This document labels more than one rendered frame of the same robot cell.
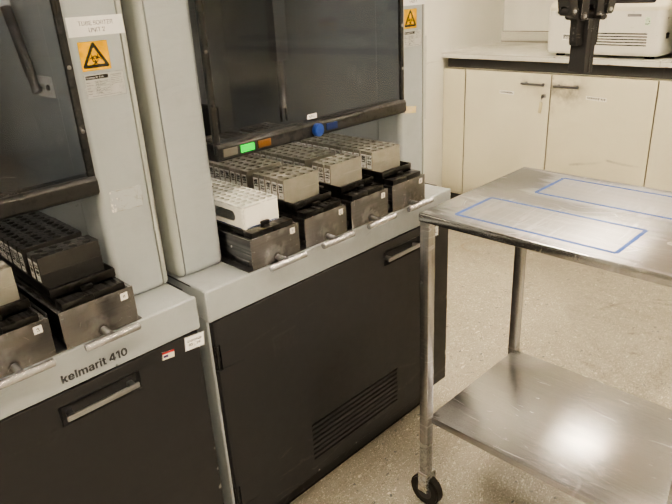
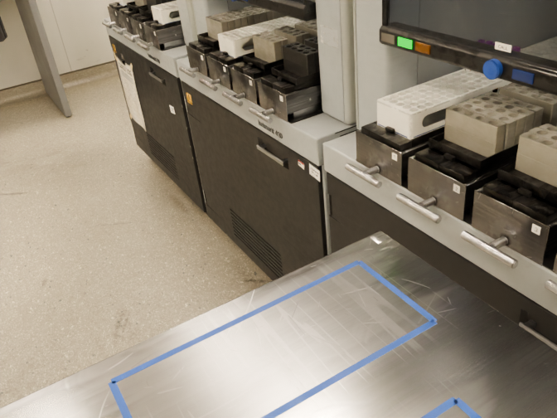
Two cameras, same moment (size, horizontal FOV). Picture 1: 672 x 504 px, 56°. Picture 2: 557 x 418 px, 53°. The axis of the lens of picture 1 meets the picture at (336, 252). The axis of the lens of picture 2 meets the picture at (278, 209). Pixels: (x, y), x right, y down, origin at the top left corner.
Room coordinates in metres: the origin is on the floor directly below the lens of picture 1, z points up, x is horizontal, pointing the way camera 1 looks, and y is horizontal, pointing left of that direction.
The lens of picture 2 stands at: (1.34, -0.85, 1.29)
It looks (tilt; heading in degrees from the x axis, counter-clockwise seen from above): 32 degrees down; 107
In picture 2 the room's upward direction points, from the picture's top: 7 degrees counter-clockwise
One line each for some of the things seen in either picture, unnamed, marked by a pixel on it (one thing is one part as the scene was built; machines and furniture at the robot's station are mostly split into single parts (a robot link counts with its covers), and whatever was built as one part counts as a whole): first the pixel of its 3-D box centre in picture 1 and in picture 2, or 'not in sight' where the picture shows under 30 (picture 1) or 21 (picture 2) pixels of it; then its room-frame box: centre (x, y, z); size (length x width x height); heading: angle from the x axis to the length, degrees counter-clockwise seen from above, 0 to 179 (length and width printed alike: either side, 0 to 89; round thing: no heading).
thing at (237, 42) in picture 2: not in sight; (270, 36); (0.89, 0.76, 0.83); 0.30 x 0.10 x 0.06; 44
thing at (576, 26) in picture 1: (572, 26); not in sight; (0.89, -0.33, 1.22); 0.03 x 0.01 x 0.05; 112
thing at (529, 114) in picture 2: (280, 182); (501, 120); (1.47, 0.13, 0.85); 0.12 x 0.02 x 0.06; 134
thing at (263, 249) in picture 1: (192, 212); (493, 107); (1.48, 0.35, 0.78); 0.73 x 0.14 x 0.09; 44
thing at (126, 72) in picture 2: not in sight; (128, 92); (0.02, 1.37, 0.43); 0.27 x 0.02 x 0.36; 134
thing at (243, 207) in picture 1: (221, 202); (449, 100); (1.39, 0.26, 0.83); 0.30 x 0.10 x 0.06; 44
